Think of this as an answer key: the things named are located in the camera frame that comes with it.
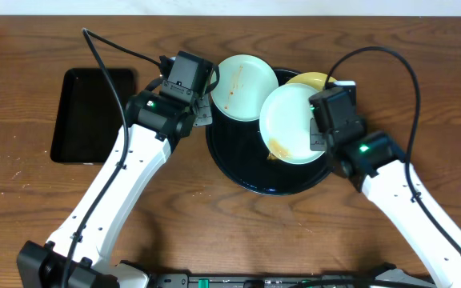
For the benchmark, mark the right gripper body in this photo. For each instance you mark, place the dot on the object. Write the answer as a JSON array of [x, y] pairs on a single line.
[[318, 141]]

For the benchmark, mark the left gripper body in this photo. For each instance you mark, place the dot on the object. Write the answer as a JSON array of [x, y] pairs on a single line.
[[201, 110]]

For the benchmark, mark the light blue plate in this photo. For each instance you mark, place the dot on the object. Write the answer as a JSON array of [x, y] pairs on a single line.
[[284, 124], [245, 82]]

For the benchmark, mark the green and yellow sponge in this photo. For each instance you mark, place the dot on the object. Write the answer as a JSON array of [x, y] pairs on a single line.
[[271, 157]]

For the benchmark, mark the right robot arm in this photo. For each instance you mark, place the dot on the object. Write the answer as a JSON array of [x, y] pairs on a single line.
[[381, 171]]

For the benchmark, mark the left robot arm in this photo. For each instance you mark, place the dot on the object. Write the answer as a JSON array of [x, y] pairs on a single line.
[[78, 253]]

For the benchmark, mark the round black tray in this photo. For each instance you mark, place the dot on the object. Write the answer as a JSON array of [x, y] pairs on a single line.
[[239, 151]]

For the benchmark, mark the black rectangular tray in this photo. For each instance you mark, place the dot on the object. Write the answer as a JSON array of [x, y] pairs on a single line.
[[87, 121]]

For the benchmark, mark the yellow plate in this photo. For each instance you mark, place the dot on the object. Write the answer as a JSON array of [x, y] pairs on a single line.
[[314, 79]]

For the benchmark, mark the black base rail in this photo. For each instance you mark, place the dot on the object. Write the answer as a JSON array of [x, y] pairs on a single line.
[[393, 278]]

